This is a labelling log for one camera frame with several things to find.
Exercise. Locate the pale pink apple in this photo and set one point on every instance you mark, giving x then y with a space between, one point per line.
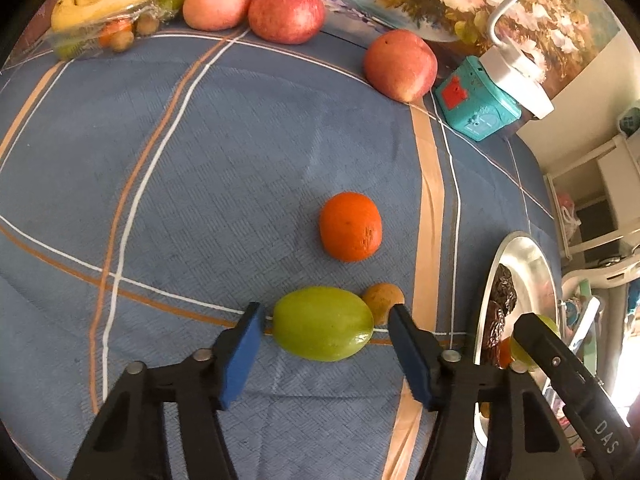
216 4

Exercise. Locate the large wrinkled red date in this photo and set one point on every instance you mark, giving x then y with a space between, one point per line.
504 285

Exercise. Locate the small orange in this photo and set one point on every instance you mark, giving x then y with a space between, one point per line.
351 227
504 352

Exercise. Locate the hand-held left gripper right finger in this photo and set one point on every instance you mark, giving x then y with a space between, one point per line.
412 360

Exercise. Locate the large red apple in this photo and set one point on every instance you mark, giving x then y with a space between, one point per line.
400 65

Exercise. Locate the pink plastic bag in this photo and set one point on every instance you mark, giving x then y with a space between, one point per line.
569 212

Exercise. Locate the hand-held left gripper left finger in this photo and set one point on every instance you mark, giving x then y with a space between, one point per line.
242 355

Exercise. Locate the small brown longan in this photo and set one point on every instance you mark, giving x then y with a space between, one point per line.
380 300

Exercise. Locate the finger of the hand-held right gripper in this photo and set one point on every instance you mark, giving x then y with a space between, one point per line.
545 347

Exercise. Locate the white wooden shelf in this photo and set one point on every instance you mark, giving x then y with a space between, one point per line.
615 175

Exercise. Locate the round metal plate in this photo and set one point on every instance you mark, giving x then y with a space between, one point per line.
535 270

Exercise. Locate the teal toy box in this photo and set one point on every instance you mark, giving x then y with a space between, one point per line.
475 105

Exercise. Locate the blue plaid tablecloth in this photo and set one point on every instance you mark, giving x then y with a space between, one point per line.
200 185

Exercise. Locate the floral painting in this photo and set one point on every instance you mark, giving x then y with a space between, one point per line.
425 5

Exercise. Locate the clear plastic fruit bag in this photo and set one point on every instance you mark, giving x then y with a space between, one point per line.
125 30

